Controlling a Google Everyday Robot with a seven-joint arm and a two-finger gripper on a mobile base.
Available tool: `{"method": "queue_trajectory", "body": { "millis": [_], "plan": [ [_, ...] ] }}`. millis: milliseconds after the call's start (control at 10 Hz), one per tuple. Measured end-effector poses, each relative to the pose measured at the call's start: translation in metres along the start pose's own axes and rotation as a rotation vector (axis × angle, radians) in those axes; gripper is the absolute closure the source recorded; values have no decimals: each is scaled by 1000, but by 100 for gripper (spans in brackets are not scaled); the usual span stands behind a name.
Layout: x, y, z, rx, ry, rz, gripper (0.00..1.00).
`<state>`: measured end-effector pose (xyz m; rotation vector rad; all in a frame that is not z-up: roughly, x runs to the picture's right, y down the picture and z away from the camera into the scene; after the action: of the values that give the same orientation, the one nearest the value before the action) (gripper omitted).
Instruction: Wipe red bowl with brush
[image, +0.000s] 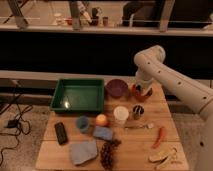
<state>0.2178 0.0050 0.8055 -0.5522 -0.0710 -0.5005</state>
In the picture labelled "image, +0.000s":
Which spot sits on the blue cup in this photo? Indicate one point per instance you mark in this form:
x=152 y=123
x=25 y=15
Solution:
x=82 y=123

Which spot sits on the purple bowl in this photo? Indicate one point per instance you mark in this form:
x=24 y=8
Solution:
x=116 y=88

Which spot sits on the white cup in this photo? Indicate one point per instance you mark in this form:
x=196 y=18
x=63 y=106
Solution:
x=121 y=115

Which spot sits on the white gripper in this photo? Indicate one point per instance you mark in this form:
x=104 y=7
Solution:
x=143 y=85

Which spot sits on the person in dark clothes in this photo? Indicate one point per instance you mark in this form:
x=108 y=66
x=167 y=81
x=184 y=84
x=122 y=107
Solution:
x=142 y=13

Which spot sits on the metal spoon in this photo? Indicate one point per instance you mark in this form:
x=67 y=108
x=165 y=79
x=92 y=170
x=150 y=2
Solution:
x=147 y=126

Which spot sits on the black remote control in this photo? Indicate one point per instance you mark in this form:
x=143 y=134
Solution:
x=61 y=133

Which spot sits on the red bowl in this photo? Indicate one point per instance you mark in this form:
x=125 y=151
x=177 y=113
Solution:
x=139 y=95

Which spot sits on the dark metal can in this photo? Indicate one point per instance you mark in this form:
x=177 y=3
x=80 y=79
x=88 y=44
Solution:
x=138 y=111

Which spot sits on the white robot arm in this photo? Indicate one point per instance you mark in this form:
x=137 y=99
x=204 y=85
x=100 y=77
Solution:
x=198 y=97

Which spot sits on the orange apple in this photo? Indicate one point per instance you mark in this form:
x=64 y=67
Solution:
x=101 y=120

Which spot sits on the grey blue cloth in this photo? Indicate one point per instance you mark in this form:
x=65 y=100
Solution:
x=83 y=151

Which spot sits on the blue sponge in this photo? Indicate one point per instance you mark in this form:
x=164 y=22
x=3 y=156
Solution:
x=103 y=133

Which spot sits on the red chili pepper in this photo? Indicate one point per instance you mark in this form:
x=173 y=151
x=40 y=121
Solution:
x=160 y=138

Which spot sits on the green plastic tray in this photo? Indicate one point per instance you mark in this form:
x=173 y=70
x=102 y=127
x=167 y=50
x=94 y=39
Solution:
x=78 y=95

